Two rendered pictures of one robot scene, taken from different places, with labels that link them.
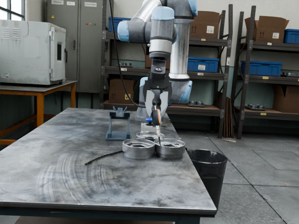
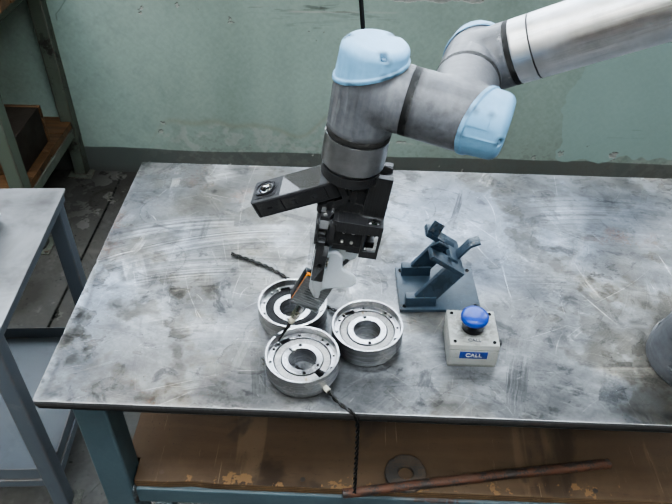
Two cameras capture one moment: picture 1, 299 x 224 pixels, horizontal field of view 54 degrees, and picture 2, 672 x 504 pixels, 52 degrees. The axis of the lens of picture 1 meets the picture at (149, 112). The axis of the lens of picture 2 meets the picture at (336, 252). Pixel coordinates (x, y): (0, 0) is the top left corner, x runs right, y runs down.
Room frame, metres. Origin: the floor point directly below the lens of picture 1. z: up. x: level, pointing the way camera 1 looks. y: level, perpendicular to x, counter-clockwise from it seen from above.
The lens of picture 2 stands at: (1.03, -0.70, 1.57)
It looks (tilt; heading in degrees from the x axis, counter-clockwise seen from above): 40 degrees down; 94
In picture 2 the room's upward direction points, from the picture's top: 1 degrees clockwise
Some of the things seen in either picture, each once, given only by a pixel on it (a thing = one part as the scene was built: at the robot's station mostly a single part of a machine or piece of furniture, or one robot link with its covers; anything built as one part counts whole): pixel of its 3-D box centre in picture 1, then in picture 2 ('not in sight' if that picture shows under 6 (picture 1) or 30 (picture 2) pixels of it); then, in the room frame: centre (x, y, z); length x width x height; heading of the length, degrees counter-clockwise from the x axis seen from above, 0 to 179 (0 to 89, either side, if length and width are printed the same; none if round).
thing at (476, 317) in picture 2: (150, 123); (473, 325); (1.19, 0.00, 0.85); 0.04 x 0.04 x 0.05
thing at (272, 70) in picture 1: (260, 68); not in sight; (4.72, -1.71, 1.11); 0.52 x 0.38 x 0.22; 92
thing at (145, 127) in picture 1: (149, 129); (474, 337); (1.19, -0.01, 0.82); 0.08 x 0.07 x 0.05; 2
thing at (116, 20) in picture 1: (126, 27); not in sight; (4.63, 0.44, 1.61); 0.52 x 0.38 x 0.22; 95
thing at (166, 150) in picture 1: (168, 148); (302, 362); (0.94, -0.07, 0.82); 0.10 x 0.10 x 0.04
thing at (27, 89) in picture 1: (38, 115); not in sight; (3.46, 1.34, 0.39); 1.50 x 0.62 x 0.78; 2
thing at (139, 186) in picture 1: (107, 136); (449, 274); (1.17, 0.17, 0.79); 1.20 x 0.60 x 0.02; 2
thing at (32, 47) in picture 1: (36, 55); not in sight; (3.27, 1.28, 1.10); 0.62 x 0.61 x 0.65; 2
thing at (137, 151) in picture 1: (138, 149); (292, 311); (0.92, 0.03, 0.82); 0.10 x 0.10 x 0.04
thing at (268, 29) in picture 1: (264, 30); not in sight; (4.71, -1.71, 1.69); 0.59 x 0.41 x 0.38; 97
